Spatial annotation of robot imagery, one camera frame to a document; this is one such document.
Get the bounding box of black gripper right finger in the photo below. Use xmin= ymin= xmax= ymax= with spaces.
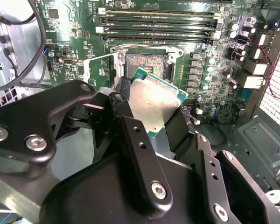
xmin=167 ymin=106 xmax=280 ymax=224

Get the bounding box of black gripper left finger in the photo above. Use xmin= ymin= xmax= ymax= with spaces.
xmin=0 ymin=77 xmax=174 ymax=217

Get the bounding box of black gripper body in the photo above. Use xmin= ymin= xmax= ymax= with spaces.
xmin=40 ymin=149 xmax=203 ymax=224

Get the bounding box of CPU with silver lid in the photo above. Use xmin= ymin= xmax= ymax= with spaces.
xmin=128 ymin=67 xmax=189 ymax=139

